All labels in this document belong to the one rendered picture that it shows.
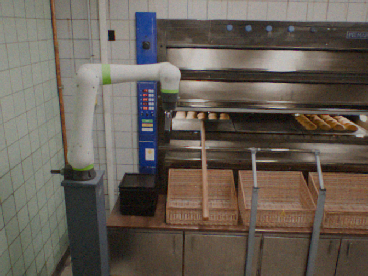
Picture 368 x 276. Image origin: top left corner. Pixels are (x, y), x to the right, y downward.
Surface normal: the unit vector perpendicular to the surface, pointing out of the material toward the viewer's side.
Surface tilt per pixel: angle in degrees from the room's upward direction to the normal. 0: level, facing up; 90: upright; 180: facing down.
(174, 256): 90
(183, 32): 90
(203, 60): 70
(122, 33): 90
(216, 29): 90
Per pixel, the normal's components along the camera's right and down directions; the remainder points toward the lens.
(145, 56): -0.04, 0.31
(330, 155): -0.04, -0.03
